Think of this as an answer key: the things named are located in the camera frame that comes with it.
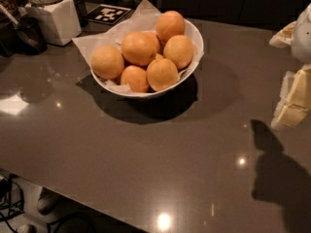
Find white ceramic bowl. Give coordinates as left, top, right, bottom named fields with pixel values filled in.
left=85, top=18, right=204, bottom=99

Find white square canister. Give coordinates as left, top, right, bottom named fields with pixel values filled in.
left=25, top=0, right=82, bottom=46

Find grey shoe under table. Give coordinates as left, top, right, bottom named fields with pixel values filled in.
left=37, top=187, right=60, bottom=216

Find orange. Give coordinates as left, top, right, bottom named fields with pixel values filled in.
left=90, top=46, right=124, bottom=80
left=155, top=11, right=186, bottom=43
left=163, top=35, right=194, bottom=69
left=147, top=58, right=179, bottom=91
left=121, top=31, right=156, bottom=66
left=121, top=65, right=150, bottom=93

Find white paper bowl liner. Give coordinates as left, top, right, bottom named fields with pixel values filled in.
left=71, top=0, right=206, bottom=95

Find black cables on floor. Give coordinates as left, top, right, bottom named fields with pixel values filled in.
left=0, top=172, right=26, bottom=233

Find dark cup behind canister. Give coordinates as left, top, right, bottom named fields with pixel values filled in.
left=73, top=0, right=88, bottom=27

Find black white marker tile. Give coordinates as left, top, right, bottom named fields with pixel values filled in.
left=86, top=4, right=131, bottom=25

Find black pan with handle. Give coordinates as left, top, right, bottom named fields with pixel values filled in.
left=0, top=4, right=47, bottom=55

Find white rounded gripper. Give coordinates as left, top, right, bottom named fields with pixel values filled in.
left=269, top=4, right=311, bottom=131

